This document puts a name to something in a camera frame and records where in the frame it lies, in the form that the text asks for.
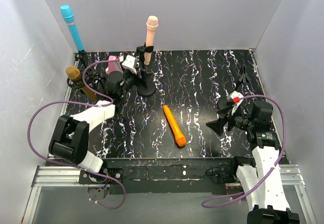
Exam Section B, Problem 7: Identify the black round-base stand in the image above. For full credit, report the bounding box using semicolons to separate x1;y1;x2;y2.
136;44;156;97
217;66;251;111

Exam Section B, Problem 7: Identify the black tripod shock-mount stand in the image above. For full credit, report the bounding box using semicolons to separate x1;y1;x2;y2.
66;72;106;91

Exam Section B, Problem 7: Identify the orange microphone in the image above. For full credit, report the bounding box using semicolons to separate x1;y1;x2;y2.
163;105;187;148

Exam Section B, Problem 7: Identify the cream pink microphone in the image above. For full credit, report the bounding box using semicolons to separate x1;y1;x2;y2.
144;15;158;65

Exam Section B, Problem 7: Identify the gold microphone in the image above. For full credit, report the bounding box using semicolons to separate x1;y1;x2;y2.
66;66;97;101

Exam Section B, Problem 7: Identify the blue microphone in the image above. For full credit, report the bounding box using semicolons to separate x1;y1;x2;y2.
60;5;84;51

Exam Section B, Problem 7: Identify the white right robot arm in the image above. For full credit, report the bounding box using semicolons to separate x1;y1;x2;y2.
206;98;300;223

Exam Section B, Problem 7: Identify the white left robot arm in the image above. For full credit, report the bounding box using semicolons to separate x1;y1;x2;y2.
49;53;148;173

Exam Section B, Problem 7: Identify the pink metronome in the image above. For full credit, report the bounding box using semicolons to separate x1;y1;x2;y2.
105;55;123;75

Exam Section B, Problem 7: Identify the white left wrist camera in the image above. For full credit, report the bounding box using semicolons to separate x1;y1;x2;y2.
121;55;139;74

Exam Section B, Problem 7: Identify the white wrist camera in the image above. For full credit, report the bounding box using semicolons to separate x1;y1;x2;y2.
121;55;139;74
227;91;244;115

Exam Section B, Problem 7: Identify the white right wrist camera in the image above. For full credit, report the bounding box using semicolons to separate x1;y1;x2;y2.
227;91;244;115

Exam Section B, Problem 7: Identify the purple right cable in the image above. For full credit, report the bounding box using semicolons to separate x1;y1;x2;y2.
201;95;287;209

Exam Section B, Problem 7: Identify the black front mounting rail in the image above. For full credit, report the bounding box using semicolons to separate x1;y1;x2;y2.
75;157;264;196

